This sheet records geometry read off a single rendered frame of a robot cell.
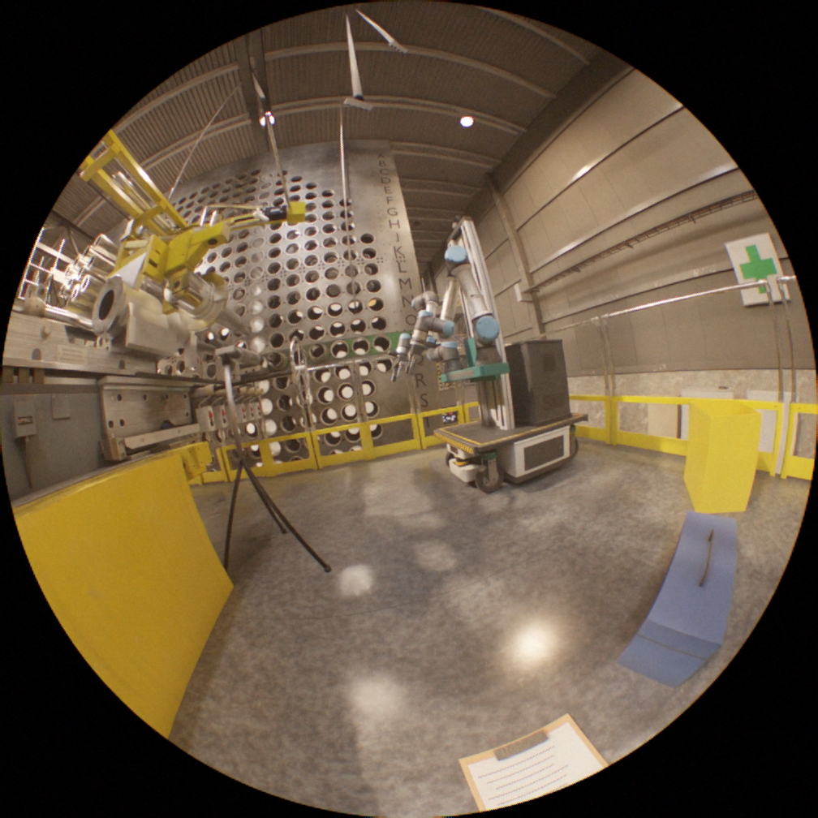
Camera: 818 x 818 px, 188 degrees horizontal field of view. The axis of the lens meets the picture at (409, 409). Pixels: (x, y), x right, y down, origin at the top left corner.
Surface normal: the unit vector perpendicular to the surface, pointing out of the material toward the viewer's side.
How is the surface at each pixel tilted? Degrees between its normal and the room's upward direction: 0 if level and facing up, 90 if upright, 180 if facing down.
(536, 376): 90
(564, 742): 0
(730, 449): 90
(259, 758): 0
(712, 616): 0
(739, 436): 90
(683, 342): 90
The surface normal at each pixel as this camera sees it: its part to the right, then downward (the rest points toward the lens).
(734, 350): -0.96, 0.17
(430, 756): -0.15, -0.98
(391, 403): 0.22, 0.05
